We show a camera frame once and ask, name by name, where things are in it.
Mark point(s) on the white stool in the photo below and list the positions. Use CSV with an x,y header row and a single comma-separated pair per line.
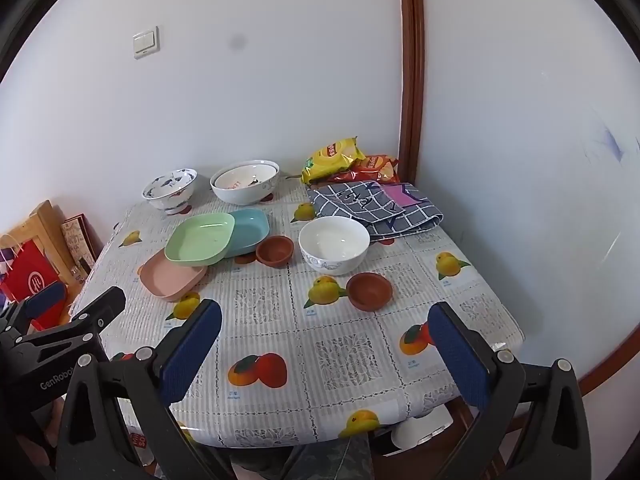
x,y
420,430

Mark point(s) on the large white bowl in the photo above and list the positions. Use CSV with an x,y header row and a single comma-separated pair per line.
x,y
240,196

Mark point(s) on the red chip bag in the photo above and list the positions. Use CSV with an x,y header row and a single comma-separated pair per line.
x,y
375,165

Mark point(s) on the patterned brown box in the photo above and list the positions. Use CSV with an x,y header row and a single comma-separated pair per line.
x,y
75,240

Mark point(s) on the white wall light switch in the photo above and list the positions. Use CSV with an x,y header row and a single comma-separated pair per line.
x,y
146,42

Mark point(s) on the grey checked cloth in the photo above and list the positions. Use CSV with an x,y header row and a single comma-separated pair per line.
x,y
350,205

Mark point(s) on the white bowl with fruit print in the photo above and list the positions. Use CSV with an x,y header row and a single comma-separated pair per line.
x,y
240,177

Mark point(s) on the pink square plate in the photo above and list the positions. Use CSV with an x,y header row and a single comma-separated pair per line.
x,y
165,280

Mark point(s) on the yellow chip bag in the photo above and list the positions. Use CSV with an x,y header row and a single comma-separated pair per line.
x,y
332,157

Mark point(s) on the green square plate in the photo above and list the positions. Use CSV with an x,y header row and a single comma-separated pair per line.
x,y
200,240

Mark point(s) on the small brown bowl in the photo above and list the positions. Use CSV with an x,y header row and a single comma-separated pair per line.
x,y
369,292
275,252

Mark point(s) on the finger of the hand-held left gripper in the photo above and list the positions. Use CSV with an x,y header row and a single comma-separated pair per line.
x,y
100,310
47,298

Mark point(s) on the blue patterned white bowl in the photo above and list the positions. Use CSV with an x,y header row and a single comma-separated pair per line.
x,y
170,185

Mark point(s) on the fruit printed tablecloth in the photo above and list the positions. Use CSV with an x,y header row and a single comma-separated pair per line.
x,y
280,310

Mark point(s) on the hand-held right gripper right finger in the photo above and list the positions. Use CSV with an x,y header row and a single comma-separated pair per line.
x,y
457,355

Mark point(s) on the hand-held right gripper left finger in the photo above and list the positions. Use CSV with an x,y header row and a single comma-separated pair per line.
x,y
192,350

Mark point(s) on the plain white bowl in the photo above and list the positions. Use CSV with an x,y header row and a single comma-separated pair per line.
x,y
332,240

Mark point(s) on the brown wooden baseboard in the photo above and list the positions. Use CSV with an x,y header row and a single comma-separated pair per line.
x,y
615,365

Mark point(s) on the brown wooden door trim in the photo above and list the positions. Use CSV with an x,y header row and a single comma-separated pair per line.
x,y
410,60

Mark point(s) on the light blue square plate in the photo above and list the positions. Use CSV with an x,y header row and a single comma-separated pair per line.
x,y
247,232

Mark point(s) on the red paper bag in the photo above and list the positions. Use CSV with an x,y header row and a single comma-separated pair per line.
x,y
30,275

